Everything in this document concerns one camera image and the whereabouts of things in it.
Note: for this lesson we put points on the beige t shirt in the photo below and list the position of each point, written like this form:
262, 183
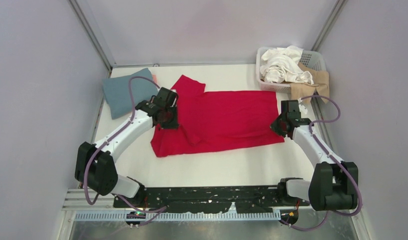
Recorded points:
321, 84

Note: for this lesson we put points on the white t shirt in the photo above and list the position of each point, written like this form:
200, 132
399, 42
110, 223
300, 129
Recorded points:
281, 64

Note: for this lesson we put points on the white plastic laundry basket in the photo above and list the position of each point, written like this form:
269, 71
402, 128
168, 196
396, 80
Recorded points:
311, 59

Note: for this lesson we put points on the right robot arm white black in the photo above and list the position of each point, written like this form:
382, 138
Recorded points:
334, 182

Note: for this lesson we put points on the red t shirt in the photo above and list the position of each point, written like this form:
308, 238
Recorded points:
214, 121

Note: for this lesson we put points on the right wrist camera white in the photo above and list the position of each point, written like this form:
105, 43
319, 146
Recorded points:
303, 106

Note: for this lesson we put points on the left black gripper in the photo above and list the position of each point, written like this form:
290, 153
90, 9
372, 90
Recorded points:
169, 120

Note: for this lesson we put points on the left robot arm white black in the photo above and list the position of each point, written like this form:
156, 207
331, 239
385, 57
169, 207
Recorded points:
95, 163

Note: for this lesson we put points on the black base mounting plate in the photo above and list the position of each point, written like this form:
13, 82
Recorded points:
211, 199

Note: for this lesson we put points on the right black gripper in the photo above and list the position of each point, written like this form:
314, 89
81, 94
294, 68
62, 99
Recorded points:
278, 127

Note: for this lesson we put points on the folded blue-grey t shirt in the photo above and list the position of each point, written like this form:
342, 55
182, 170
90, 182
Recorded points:
117, 91

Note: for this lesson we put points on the aluminium frame rail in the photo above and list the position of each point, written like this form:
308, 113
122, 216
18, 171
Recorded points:
103, 209

